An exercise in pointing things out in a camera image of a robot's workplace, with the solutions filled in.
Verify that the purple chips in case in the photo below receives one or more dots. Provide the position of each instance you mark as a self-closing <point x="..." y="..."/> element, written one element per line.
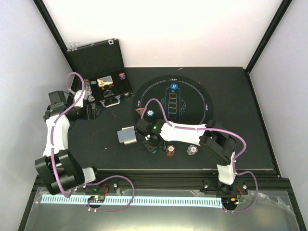
<point x="122" y="76"/>

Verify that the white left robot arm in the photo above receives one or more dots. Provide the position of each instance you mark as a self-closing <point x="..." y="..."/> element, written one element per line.
<point x="57" y="168"/>

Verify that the blue backed card deck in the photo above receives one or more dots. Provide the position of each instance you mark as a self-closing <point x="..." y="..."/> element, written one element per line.
<point x="127" y="135"/>

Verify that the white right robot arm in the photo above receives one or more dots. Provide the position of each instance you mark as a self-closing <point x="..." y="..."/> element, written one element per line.
<point x="215" y="142"/>

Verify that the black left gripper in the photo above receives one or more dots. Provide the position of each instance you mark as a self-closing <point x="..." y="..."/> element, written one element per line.
<point x="93" y="116"/>

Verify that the chip row in case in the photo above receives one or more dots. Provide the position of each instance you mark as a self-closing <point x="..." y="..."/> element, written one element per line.
<point x="89" y="91"/>

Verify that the red triangular dealer button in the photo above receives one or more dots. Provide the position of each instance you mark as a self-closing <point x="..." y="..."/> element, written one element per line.
<point x="141" y="111"/>

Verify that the black aluminium poker case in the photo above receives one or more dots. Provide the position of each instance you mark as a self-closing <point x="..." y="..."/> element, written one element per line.
<point x="101" y="59"/>

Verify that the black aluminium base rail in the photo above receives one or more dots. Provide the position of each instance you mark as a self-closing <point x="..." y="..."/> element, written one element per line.
<point x="203" y="180"/>

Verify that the orange poker chip stack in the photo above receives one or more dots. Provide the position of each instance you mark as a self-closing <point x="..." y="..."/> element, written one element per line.
<point x="170" y="150"/>

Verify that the white slotted cable duct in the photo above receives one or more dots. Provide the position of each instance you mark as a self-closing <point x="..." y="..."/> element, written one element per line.
<point x="133" y="201"/>

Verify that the blue small blind button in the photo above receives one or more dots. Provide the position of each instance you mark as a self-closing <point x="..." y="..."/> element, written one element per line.
<point x="174" y="86"/>

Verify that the card box in case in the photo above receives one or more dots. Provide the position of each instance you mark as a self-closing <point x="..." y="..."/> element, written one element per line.
<point x="105" y="81"/>

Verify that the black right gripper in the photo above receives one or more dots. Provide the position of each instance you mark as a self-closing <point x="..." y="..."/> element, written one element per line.
<point x="150" y="148"/>

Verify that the blue white poker chip stack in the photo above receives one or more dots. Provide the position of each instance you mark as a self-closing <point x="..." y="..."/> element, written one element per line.
<point x="192" y="149"/>

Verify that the green chips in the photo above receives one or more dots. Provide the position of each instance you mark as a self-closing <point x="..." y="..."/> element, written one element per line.
<point x="150" y="113"/>

